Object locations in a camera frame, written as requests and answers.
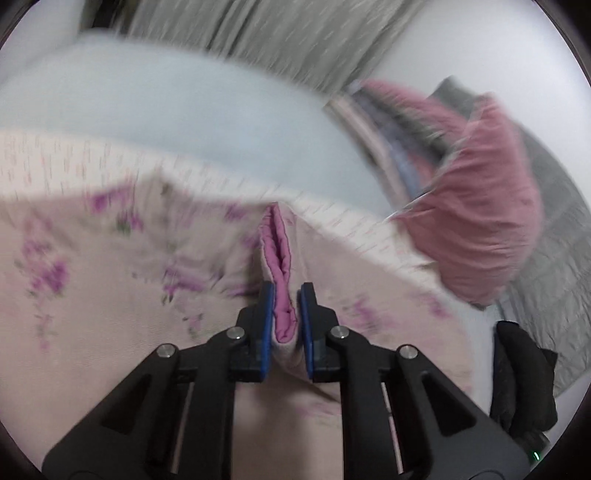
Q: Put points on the black cloth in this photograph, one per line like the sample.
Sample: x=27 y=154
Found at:
x=521 y=369

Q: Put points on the grey quilted bedspread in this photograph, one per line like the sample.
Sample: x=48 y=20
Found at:
x=554 y=277

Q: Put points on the pink velvet pillow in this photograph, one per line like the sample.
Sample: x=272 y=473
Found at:
x=480 y=221

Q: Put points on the grey star-print curtain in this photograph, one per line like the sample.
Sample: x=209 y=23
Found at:
x=277 y=37

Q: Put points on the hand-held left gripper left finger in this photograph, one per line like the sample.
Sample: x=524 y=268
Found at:
x=267 y=323

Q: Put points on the stack of folded blankets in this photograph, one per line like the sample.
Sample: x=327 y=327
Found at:
x=392 y=138

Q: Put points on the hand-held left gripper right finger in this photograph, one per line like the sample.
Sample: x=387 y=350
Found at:
x=307 y=323

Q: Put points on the light blue bed sheet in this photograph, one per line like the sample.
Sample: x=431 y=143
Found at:
x=184 y=101

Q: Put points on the floral padded jacket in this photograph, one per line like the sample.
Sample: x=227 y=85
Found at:
x=115 y=323

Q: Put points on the cherry-print bed sheet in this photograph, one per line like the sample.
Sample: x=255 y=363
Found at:
x=55 y=157

